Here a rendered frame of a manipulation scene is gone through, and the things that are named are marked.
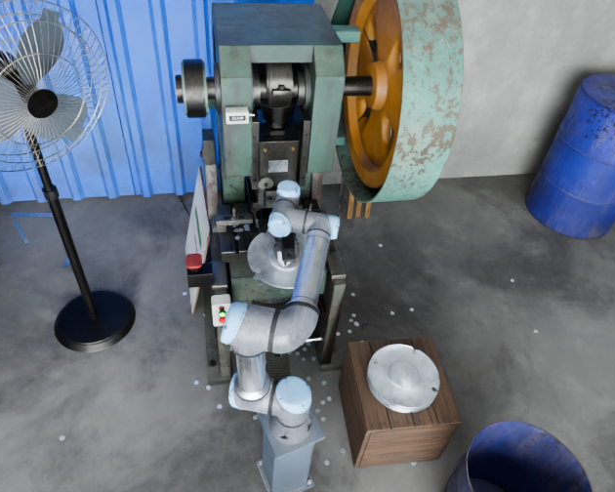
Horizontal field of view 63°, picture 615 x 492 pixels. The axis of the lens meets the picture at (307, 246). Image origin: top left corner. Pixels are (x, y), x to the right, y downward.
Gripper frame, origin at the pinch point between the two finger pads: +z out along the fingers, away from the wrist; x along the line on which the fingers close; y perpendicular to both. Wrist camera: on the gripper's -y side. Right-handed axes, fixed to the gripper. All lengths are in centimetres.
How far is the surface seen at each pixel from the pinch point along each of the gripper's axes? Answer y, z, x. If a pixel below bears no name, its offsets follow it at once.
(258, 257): 5.9, 0.8, 9.2
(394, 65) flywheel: 26, -64, -38
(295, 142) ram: 24.5, -37.0, -5.8
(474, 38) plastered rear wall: 148, -23, -135
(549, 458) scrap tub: -68, 43, -90
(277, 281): -5.6, 2.4, 3.4
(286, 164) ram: 24.4, -27.6, -3.1
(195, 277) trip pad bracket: 7.0, 10.4, 32.9
